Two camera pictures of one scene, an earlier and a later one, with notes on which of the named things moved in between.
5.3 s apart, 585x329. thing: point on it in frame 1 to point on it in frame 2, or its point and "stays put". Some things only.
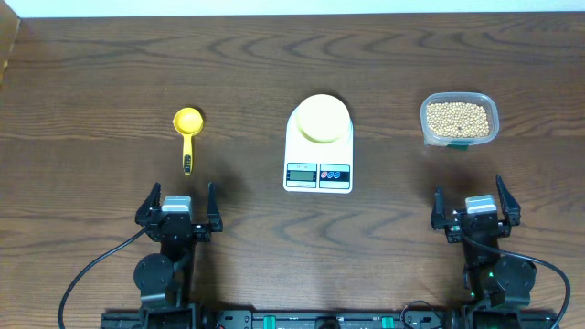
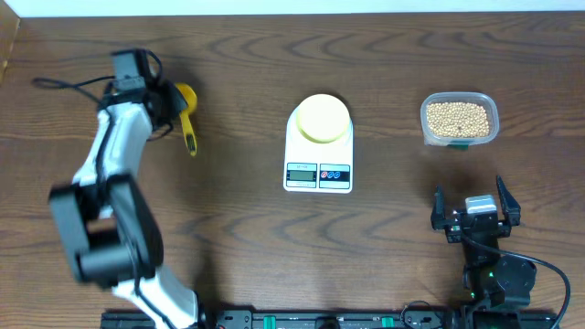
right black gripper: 452,229 stays put
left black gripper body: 202,236 to 169,104
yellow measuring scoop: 187,122 to 189,96
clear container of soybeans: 459,120 stays put
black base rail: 326,320 stays put
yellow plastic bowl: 324,118 stays put
